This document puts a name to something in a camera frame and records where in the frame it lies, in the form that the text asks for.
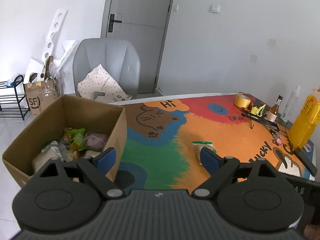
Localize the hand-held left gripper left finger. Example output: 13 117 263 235
37 147 125 200

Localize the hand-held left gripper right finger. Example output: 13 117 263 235
192 147 279 200

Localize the green topped snack packet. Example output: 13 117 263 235
192 141 217 165

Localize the person's right hand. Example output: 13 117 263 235
304 224 320 240

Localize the purple snack packet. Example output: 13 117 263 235
85 133 108 150

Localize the colourful cartoon table mat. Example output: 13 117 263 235
116 94 313 190

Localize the green and orange snack packet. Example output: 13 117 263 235
64 127 87 152

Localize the black remote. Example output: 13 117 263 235
294 147 318 177

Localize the white snack packet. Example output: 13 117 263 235
32 146 63 175

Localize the yellow tape roll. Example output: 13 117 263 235
234 93 251 108

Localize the yellow green clip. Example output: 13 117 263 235
251 104 265 117

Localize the polka dot cushion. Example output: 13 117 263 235
77 64 133 103

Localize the large yellow bottle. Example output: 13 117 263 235
289 94 320 148

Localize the brown glass bottle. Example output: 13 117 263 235
266 95 283 123

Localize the taped cardboard box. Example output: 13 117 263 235
24 79 60 117

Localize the white spray bottle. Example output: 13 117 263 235
281 85 301 120

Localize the grey chair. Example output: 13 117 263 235
72 38 141 100

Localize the black shoe rack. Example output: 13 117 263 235
0 75 31 120

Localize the brown cardboard strip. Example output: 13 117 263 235
44 56 54 80

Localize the white foam piece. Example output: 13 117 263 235
56 39 78 73

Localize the white cardboard sheet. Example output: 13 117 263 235
25 57 47 83

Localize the blue and white bag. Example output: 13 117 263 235
4 75 23 88

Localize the white foam board with holes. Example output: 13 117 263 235
41 9 68 63

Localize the grey door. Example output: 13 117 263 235
101 0 175 94

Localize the pink keychain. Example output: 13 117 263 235
272 132 283 146

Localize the black door handle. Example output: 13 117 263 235
107 14 122 32

